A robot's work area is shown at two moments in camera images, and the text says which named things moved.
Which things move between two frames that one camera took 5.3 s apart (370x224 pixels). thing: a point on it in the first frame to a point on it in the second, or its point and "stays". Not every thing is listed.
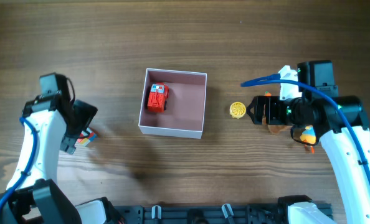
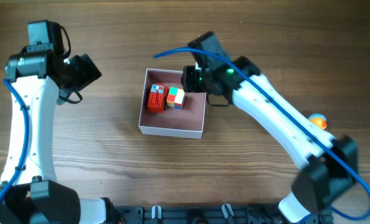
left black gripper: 88,111 to 90,73
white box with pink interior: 184,113 stays
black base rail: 218,214 stays
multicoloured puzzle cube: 86,137 to 175,98
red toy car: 157,102 stays
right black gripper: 273,110 to 189,78
